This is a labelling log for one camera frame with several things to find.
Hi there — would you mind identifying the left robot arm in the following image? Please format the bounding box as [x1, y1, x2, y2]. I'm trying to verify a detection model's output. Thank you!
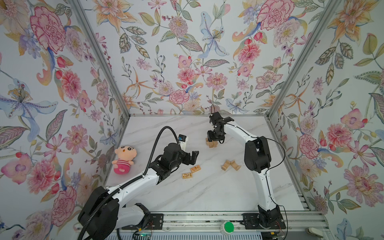
[78, 143, 199, 240]

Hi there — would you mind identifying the wood arch block right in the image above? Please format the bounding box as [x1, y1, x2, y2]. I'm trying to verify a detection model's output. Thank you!
[231, 161, 241, 171]

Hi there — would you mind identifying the printed wood block lower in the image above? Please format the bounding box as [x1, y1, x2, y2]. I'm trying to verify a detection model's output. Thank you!
[182, 173, 193, 179]

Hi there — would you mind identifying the long wood block diagonal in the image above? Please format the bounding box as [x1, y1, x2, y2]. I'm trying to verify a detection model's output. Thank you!
[206, 138, 219, 148]

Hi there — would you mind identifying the printed wood block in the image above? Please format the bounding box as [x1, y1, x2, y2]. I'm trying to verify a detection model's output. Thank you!
[190, 165, 201, 173]
[182, 173, 193, 179]

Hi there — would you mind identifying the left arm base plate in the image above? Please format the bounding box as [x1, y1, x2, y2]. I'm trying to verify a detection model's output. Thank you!
[122, 214, 164, 231]

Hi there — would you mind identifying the green round button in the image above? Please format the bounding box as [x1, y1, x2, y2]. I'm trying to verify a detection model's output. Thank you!
[220, 221, 235, 235]

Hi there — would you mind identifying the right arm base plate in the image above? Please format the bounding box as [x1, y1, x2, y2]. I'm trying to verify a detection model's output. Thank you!
[240, 213, 287, 230]

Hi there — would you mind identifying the printed wood block upper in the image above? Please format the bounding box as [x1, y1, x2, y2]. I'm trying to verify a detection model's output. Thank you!
[190, 165, 201, 173]

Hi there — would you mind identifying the pink plush doll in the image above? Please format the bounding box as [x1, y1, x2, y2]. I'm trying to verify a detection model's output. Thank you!
[112, 146, 138, 175]

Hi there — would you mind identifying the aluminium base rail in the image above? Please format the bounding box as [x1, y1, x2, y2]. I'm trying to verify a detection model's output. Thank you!
[150, 211, 329, 233]

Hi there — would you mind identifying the wood arch block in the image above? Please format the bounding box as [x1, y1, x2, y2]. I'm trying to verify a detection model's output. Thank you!
[221, 160, 231, 171]
[231, 161, 241, 171]

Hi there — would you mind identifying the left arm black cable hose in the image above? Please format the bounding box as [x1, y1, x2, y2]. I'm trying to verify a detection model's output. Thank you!
[77, 125, 180, 240]

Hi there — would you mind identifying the wood arch block left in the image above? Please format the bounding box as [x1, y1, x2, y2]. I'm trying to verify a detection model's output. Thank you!
[221, 160, 231, 171]

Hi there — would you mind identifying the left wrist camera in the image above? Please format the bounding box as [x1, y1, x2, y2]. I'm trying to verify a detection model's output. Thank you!
[178, 134, 188, 152]

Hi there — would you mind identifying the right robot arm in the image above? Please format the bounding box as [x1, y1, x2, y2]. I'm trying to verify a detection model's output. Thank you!
[207, 122, 282, 229]

